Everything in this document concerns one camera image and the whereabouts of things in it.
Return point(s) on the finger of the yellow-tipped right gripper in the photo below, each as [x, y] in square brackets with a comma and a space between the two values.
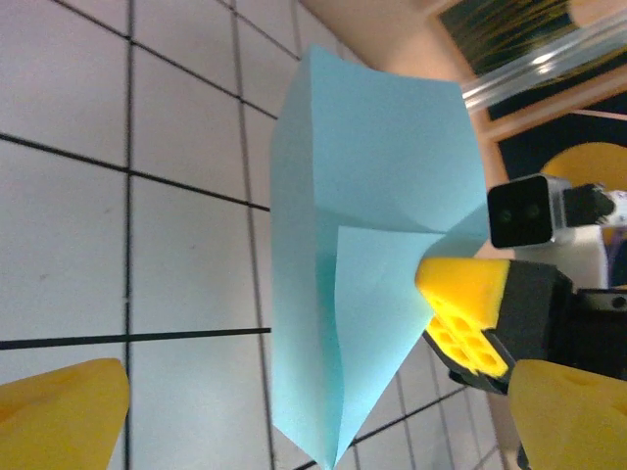
[465, 286]
[470, 352]

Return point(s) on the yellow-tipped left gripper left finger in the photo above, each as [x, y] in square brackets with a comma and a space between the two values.
[59, 421]

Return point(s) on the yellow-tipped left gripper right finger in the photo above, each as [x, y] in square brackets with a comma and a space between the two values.
[573, 421]

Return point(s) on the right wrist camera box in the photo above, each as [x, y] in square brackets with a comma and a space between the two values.
[519, 213]

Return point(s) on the aluminium frame post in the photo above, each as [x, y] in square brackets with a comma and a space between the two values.
[539, 61]

